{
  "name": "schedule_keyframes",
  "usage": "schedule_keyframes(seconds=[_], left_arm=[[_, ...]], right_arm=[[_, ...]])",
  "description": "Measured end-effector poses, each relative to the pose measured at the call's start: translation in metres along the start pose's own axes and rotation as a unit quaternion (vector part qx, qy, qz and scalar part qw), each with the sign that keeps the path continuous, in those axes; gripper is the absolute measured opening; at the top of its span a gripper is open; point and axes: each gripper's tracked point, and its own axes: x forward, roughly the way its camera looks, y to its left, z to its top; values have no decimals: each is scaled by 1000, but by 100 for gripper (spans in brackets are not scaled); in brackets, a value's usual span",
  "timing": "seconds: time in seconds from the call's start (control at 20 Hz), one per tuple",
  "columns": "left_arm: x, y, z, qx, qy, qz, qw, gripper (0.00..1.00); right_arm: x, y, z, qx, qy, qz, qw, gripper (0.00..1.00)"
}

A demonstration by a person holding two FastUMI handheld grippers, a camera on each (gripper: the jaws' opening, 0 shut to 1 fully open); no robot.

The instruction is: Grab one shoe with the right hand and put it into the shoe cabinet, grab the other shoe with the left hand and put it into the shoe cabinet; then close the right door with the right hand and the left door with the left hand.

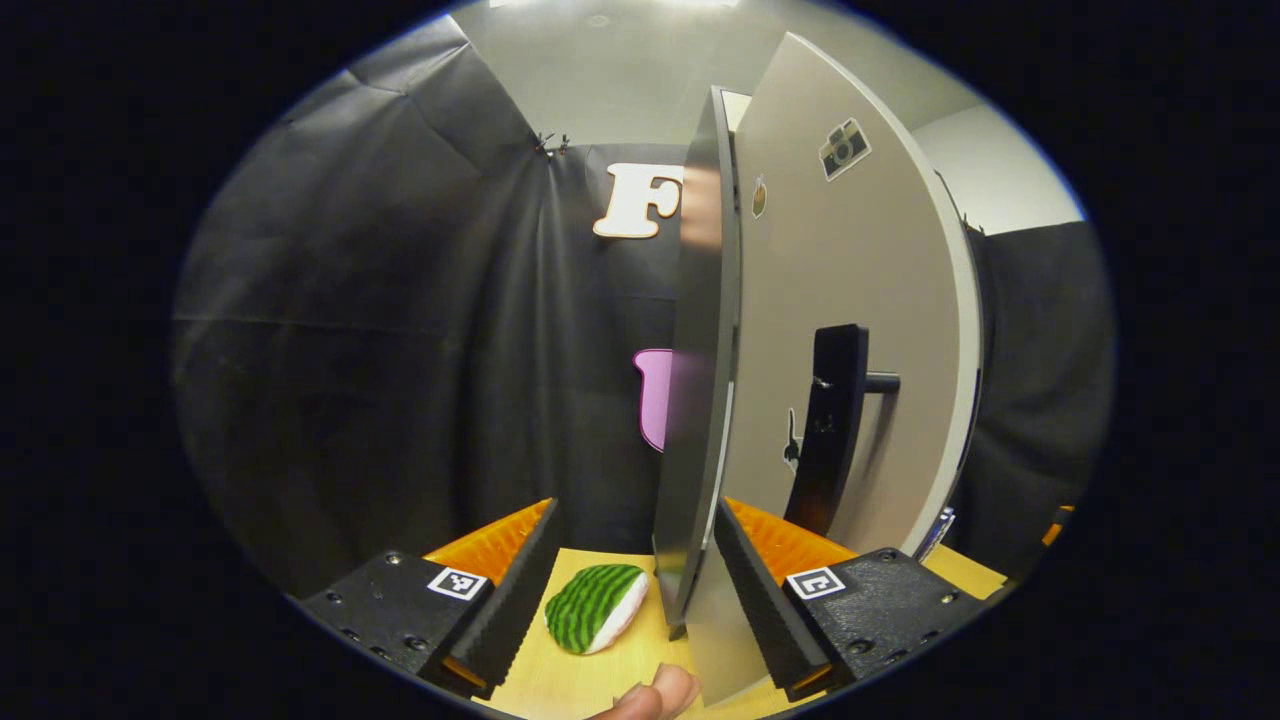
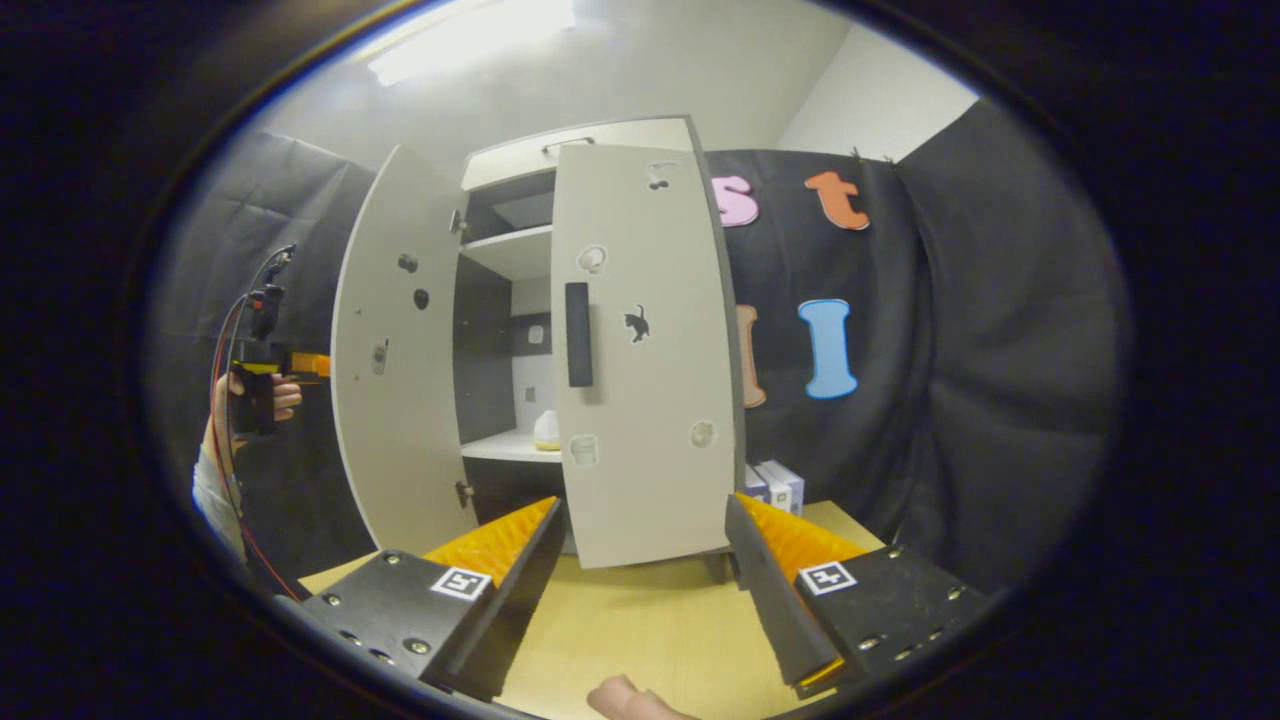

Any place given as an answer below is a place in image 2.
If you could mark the white book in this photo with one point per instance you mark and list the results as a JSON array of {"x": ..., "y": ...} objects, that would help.
[{"x": 775, "y": 492}]

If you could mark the black backdrop cloth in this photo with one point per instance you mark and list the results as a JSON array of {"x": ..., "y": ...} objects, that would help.
[{"x": 980, "y": 350}]

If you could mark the white shoe cabinet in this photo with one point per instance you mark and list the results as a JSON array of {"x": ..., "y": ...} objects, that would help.
[{"x": 515, "y": 250}]

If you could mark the white canvas shoe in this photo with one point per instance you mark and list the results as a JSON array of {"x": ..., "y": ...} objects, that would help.
[{"x": 546, "y": 432}]

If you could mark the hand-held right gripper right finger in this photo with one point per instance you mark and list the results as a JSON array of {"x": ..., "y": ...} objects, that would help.
[{"x": 770, "y": 590}]

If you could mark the white cabinet drawer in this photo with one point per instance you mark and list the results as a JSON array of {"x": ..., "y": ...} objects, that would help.
[{"x": 520, "y": 160}]

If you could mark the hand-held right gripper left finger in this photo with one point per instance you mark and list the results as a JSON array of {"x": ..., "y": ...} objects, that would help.
[{"x": 520, "y": 600}]

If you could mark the white shoe cabinet door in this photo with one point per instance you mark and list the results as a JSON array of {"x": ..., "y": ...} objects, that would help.
[
  {"x": 400, "y": 450},
  {"x": 650, "y": 480}
]

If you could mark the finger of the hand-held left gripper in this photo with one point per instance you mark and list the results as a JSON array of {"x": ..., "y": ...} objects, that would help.
[{"x": 310, "y": 366}]

